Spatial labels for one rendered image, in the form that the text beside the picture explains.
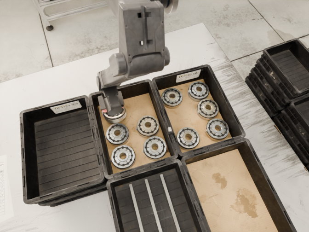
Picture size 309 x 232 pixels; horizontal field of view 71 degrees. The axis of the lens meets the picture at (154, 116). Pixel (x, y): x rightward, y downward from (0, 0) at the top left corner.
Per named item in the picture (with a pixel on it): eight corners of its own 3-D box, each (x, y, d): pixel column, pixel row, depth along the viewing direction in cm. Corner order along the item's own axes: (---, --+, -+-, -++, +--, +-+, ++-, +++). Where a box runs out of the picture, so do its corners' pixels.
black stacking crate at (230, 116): (151, 91, 114) (151, 78, 104) (203, 78, 118) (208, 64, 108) (177, 164, 97) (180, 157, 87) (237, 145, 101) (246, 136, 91)
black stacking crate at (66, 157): (32, 122, 106) (20, 112, 96) (93, 107, 110) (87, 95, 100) (39, 206, 89) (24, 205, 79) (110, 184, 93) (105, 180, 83)
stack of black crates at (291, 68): (240, 84, 196) (262, 49, 155) (268, 74, 201) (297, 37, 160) (266, 122, 180) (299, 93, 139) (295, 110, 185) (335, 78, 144)
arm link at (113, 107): (119, 70, 79) (96, 74, 76) (129, 95, 75) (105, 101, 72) (117, 88, 90) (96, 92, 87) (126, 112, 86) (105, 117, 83)
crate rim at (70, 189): (21, 113, 97) (19, 111, 95) (88, 96, 101) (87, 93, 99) (26, 205, 81) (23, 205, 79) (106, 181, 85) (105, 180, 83)
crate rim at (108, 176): (88, 96, 101) (87, 93, 99) (150, 80, 105) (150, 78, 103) (106, 181, 85) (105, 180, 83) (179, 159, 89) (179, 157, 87)
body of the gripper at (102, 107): (124, 105, 94) (123, 97, 87) (101, 111, 92) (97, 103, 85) (121, 92, 96) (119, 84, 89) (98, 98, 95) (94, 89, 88)
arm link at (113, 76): (167, 39, 43) (113, 46, 39) (172, 68, 44) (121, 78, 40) (118, 69, 83) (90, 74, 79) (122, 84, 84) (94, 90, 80)
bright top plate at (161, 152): (140, 140, 97) (140, 140, 97) (162, 133, 99) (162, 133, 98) (147, 161, 93) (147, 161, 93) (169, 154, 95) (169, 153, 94)
